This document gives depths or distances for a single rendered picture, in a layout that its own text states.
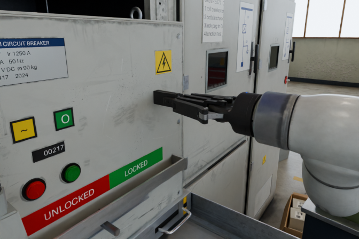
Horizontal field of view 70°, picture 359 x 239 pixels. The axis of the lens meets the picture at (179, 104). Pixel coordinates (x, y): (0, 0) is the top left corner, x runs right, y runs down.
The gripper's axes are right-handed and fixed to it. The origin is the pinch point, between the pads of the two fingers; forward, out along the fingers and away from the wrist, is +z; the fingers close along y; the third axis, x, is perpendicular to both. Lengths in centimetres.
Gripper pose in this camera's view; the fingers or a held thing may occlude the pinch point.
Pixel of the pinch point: (167, 98)
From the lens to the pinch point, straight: 55.8
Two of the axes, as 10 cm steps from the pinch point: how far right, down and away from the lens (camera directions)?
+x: 0.0, -9.7, -2.6
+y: 6.0, -2.1, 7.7
